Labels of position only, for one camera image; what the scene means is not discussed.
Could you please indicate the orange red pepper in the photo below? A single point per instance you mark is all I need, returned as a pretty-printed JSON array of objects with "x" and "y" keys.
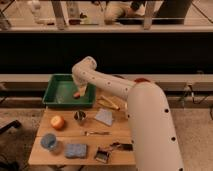
[{"x": 76, "y": 95}]

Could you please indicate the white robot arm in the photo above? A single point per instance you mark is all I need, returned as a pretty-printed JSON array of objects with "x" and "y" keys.
[{"x": 155, "y": 143}]

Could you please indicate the green plastic tray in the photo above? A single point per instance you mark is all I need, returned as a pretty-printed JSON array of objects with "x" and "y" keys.
[{"x": 60, "y": 90}]

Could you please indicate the yellow banana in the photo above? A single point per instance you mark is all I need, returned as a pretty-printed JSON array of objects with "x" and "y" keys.
[{"x": 108, "y": 103}]

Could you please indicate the light blue cloth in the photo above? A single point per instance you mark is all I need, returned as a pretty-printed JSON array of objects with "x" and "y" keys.
[{"x": 104, "y": 116}]

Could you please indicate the red bowl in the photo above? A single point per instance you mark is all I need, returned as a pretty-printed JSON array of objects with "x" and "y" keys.
[{"x": 139, "y": 80}]

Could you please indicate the small metal cup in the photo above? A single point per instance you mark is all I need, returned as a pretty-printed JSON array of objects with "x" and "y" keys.
[{"x": 80, "y": 117}]

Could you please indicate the wooden table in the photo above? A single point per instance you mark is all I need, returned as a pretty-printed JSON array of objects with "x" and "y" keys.
[{"x": 73, "y": 133}]

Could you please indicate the metal fork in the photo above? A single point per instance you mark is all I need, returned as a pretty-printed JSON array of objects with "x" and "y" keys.
[{"x": 87, "y": 133}]

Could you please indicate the orange apple fruit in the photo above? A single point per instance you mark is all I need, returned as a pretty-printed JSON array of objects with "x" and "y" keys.
[{"x": 57, "y": 122}]

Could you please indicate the small black brush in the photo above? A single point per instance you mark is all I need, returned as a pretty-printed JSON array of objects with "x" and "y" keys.
[{"x": 102, "y": 156}]

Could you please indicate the blue sponge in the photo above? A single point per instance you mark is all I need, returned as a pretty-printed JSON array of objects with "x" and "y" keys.
[{"x": 75, "y": 151}]

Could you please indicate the person in background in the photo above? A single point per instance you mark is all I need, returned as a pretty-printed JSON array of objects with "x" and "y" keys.
[{"x": 123, "y": 9}]

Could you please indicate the blue plastic cup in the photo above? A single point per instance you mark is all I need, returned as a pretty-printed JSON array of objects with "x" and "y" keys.
[{"x": 49, "y": 142}]

